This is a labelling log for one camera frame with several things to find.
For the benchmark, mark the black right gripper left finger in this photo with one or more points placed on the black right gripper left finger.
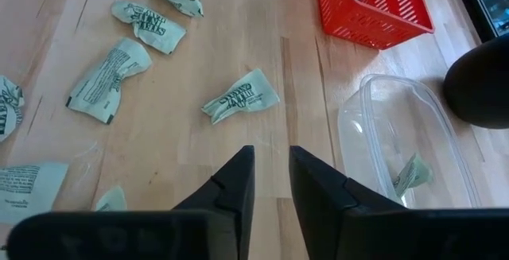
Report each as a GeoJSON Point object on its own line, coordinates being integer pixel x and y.
{"type": "Point", "coordinates": [234, 188]}

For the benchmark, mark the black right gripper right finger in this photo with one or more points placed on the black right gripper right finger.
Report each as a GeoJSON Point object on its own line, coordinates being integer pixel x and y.
{"type": "Point", "coordinates": [318, 196]}

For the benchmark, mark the clear plastic food container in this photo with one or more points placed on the clear plastic food container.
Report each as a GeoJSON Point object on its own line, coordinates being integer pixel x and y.
{"type": "Point", "coordinates": [358, 125]}

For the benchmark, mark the red slotted plastic basket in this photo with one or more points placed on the red slotted plastic basket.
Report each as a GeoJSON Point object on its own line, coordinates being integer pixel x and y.
{"type": "Point", "coordinates": [350, 21]}

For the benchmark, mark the black mug green inside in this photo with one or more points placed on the black mug green inside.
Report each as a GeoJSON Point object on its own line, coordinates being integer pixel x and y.
{"type": "Point", "coordinates": [481, 89]}

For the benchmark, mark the black aluminium table frame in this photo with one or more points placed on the black aluminium table frame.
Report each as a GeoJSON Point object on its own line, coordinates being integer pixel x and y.
{"type": "Point", "coordinates": [469, 1]}

